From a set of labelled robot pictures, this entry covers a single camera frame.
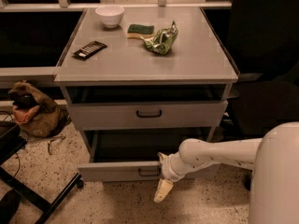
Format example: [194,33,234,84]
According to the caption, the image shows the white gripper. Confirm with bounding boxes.
[154,152,190,203]

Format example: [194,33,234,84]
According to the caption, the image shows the grey drawer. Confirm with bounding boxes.
[67,101,227,130]
[77,128,221,183]

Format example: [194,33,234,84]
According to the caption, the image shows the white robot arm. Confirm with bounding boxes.
[154,122,299,224]

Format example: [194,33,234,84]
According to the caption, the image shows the grey top drawer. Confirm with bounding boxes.
[67,101,227,130]

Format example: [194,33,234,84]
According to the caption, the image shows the grey drawer cabinet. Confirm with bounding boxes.
[53,6,240,154]

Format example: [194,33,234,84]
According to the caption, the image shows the glasses on floor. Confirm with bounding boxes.
[47,135,66,155]

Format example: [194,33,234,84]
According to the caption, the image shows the crumpled green chip bag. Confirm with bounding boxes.
[142,21,178,55]

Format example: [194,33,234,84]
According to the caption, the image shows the black remote control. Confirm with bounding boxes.
[73,41,107,61]

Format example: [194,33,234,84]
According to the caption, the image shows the green yellow sponge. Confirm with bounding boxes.
[127,24,154,39]

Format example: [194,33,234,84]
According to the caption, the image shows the black headphones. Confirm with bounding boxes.
[13,94,37,108]

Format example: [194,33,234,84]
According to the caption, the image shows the black stand with wheels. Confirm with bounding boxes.
[0,121,83,224]

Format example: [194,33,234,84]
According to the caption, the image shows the white bowl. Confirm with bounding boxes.
[95,5,124,28]

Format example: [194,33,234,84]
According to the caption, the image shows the black office chair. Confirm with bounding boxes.
[226,0,299,139]

